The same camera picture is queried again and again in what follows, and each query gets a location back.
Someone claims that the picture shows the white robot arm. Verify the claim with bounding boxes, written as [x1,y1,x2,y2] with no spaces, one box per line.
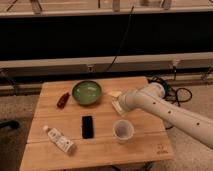
[112,82,213,149]

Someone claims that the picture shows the small white box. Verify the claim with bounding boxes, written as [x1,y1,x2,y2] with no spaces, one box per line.
[112,100,126,117]

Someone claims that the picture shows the green ceramic bowl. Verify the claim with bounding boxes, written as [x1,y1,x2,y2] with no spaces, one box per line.
[72,80,102,105]

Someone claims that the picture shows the white paper cup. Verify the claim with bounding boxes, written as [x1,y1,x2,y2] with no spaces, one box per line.
[113,120,135,143]

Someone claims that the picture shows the black smartphone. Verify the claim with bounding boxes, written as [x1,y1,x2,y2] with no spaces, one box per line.
[82,116,94,139]

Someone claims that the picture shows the dark red small bottle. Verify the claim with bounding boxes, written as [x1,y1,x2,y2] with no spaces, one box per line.
[57,93,70,109]

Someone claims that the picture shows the wooden table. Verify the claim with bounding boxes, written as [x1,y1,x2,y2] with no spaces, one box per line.
[20,77,173,171]

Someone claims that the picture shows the white plastic bottle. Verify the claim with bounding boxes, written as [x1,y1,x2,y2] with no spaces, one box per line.
[43,125,75,155]

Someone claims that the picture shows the black chair base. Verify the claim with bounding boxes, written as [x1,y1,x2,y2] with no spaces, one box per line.
[0,120,20,129]

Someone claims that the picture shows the black hanging cable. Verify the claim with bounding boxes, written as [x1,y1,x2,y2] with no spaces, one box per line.
[104,4,136,73]

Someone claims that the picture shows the black floor cable coil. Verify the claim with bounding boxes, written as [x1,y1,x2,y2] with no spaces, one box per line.
[148,75,193,130]

